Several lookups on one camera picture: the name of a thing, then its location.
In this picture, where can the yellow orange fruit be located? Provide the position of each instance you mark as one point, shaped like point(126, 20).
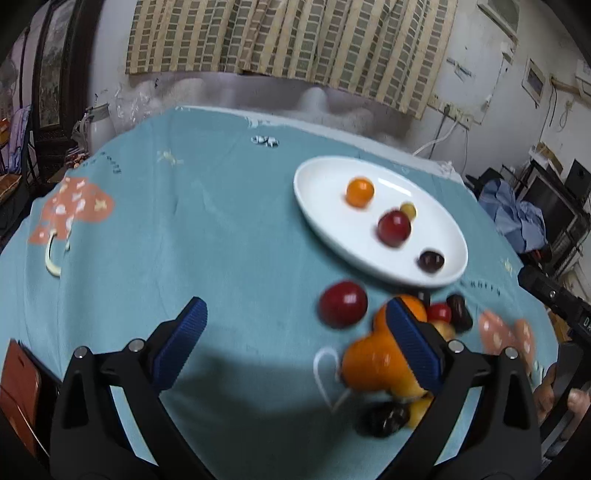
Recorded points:
point(418, 410)

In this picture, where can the small orange tangerine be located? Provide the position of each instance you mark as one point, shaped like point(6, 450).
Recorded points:
point(360, 192)

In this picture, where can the small yellow fruit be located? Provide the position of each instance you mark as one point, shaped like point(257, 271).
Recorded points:
point(409, 209)

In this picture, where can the person's right hand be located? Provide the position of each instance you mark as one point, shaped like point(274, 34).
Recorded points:
point(579, 400)

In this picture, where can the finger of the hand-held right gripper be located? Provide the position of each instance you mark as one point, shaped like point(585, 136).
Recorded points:
point(545, 288)

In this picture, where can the large orange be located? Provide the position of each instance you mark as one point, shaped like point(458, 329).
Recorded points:
point(374, 364)

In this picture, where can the white power strip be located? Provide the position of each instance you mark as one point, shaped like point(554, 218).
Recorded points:
point(455, 113)

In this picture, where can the pale yellow fruit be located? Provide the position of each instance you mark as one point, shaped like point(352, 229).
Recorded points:
point(445, 331)

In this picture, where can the blue cloth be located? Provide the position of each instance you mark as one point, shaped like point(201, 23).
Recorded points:
point(512, 207)

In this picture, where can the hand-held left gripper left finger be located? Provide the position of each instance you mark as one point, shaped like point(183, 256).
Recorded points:
point(184, 332)

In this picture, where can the white oval plate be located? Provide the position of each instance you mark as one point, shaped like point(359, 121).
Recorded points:
point(332, 207)

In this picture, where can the red cherry tomato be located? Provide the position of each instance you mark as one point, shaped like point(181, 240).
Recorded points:
point(438, 313)

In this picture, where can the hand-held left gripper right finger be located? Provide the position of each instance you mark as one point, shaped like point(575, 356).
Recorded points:
point(411, 341)

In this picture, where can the teal printed tablecloth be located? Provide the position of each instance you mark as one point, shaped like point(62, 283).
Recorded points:
point(207, 207)

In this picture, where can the black speaker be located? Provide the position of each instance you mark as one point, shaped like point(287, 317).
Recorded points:
point(579, 177)

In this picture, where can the dark purple fruit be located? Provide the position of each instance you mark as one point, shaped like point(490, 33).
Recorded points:
point(383, 417)

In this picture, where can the brick pattern curtain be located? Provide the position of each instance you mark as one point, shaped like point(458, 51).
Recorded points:
point(277, 37)

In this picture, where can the dark wooden cabinet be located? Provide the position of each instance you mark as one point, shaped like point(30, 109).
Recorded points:
point(74, 69)

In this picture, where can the black television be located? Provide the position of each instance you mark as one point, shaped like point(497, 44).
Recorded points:
point(551, 203)

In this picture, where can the dark red plum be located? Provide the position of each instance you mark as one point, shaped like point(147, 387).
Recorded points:
point(394, 229)

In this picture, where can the large red plum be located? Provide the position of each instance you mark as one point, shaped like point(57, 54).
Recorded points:
point(343, 304)

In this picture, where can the white air conditioner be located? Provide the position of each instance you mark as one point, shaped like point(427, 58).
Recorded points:
point(501, 14)

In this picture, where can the red brown box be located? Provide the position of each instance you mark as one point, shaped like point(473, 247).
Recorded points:
point(18, 392)

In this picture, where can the dark brown date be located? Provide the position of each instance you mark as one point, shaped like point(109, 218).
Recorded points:
point(431, 261)
point(459, 314)

